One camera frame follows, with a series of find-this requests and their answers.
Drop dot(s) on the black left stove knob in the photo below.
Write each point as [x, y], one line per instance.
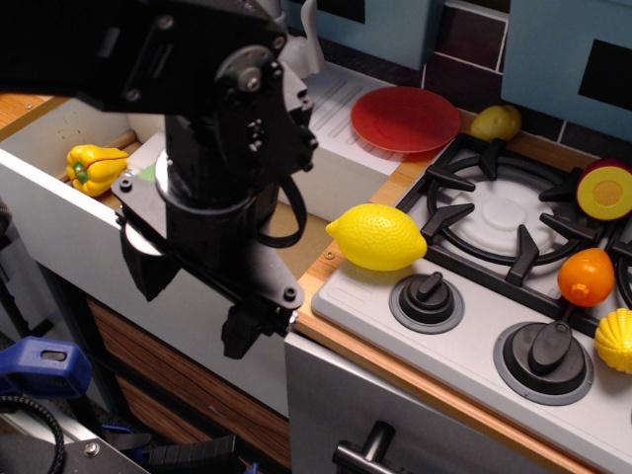
[426, 304]

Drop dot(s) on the grey toy faucet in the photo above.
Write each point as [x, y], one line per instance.
[303, 55]

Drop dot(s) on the white toy sink basin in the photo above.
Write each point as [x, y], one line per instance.
[77, 237]

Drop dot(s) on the halved toy plum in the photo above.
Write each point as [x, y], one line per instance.
[604, 190]

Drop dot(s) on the yellow toy corn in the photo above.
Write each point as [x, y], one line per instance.
[613, 340]

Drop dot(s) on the yellow toy bell pepper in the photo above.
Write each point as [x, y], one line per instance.
[92, 169]

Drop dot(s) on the orange toy fruit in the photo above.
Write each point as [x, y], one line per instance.
[587, 278]

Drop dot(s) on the red plate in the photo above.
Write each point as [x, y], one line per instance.
[405, 119]

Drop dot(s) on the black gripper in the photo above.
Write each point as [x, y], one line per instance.
[231, 246]

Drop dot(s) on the yellow-green toy potato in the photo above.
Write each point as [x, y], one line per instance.
[499, 121]

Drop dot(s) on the black right stove knob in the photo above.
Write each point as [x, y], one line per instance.
[544, 363]

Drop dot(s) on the black stove knob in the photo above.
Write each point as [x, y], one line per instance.
[544, 363]
[426, 304]

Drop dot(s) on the blue clamp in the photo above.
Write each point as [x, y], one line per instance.
[45, 369]

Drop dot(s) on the black burner grate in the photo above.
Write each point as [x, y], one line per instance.
[508, 223]

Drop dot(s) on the yellow toy lemon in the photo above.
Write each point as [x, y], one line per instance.
[378, 237]

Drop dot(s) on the metal oven door handle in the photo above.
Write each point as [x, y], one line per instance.
[368, 458]

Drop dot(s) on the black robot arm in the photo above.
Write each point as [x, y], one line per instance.
[237, 130]

